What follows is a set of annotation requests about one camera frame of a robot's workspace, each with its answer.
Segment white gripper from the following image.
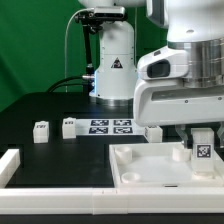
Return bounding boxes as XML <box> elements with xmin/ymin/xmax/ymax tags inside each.
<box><xmin>133</xmin><ymin>79</ymin><xmax>224</xmax><ymax>148</ymax></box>

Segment white square tabletop part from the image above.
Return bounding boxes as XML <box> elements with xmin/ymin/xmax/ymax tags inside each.
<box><xmin>109</xmin><ymin>142</ymin><xmax>224</xmax><ymax>188</ymax></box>

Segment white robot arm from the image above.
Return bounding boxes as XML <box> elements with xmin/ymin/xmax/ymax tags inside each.
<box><xmin>133</xmin><ymin>0</ymin><xmax>224</xmax><ymax>147</ymax></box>

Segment fiducial marker sheet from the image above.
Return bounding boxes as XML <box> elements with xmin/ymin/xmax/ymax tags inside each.
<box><xmin>76</xmin><ymin>119</ymin><xmax>144</xmax><ymax>136</ymax></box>

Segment white U-shaped fence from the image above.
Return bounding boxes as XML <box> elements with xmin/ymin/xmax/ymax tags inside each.
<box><xmin>0</xmin><ymin>149</ymin><xmax>224</xmax><ymax>215</ymax></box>

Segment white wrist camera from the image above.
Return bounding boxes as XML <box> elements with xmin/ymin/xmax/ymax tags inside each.
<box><xmin>137</xmin><ymin>46</ymin><xmax>189</xmax><ymax>81</ymax></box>

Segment black base cables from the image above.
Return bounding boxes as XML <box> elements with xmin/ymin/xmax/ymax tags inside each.
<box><xmin>45</xmin><ymin>75</ymin><xmax>93</xmax><ymax>94</ymax></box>

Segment grey cable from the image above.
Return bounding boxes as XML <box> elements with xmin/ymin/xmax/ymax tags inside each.
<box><xmin>63</xmin><ymin>7</ymin><xmax>88</xmax><ymax>94</ymax></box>

